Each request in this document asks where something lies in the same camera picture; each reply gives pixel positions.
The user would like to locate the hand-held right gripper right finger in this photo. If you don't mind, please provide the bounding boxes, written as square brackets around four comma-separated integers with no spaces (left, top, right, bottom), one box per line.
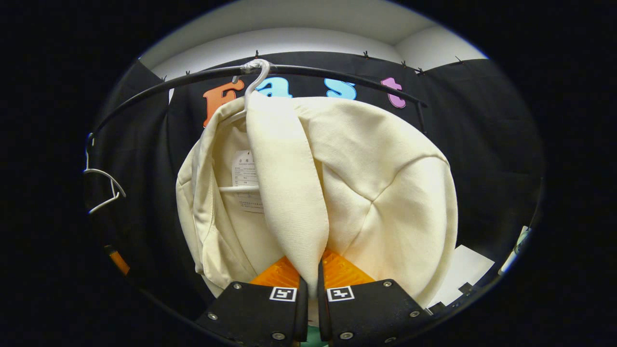
[317,248,427,347]

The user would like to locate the black backdrop cloth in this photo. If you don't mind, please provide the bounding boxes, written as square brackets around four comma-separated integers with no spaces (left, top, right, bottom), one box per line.
[84,51,545,309]

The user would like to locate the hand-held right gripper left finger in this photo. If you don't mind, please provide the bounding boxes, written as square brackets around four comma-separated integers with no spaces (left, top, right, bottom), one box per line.
[195,255,309,347]

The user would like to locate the black clothes rail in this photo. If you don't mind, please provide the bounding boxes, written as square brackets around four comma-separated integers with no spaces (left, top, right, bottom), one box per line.
[89,64,429,140]

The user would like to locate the empty white plastic hanger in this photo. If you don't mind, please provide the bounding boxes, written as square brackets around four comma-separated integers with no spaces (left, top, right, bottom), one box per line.
[83,135,127,215]

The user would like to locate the white shirt hanger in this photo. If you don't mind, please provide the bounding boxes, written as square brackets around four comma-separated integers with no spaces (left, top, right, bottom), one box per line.
[219,59,271,193]

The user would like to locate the cream collared shirt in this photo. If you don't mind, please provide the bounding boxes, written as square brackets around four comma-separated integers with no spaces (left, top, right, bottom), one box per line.
[176,92,458,309]

